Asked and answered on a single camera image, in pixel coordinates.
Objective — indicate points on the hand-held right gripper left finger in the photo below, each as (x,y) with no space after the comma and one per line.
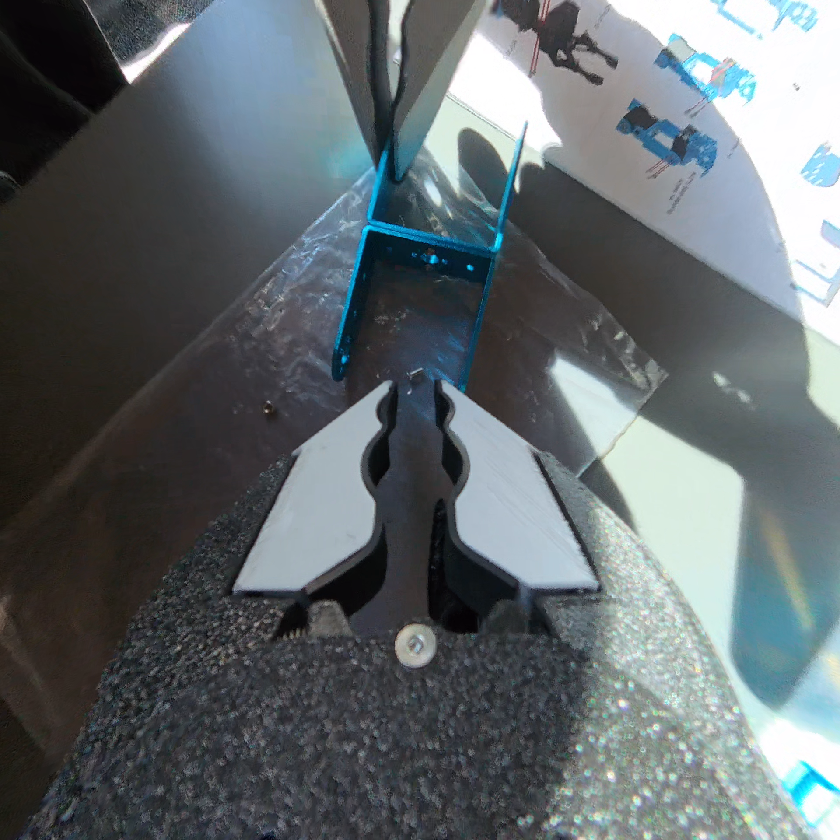
(315,519)

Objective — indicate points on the blue metal bracket assembly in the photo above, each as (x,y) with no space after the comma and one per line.
(427,250)

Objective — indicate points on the printed instruction manual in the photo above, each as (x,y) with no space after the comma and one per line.
(709,118)

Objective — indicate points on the clear plastic bag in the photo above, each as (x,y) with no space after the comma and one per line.
(565,368)

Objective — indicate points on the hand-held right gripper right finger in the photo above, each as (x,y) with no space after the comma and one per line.
(519,519)

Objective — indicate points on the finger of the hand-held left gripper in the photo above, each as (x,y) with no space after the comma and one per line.
(348,40)
(440,53)

